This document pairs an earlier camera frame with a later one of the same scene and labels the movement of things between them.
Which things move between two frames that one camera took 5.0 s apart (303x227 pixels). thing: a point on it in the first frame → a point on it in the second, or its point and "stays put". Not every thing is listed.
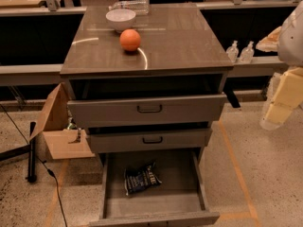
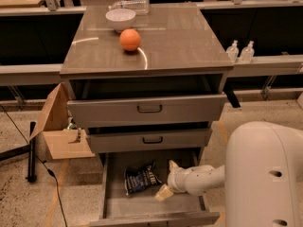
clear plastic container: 138,7 stays put
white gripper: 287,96 → 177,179
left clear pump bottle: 233,52 stays put
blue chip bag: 139,179 stays put
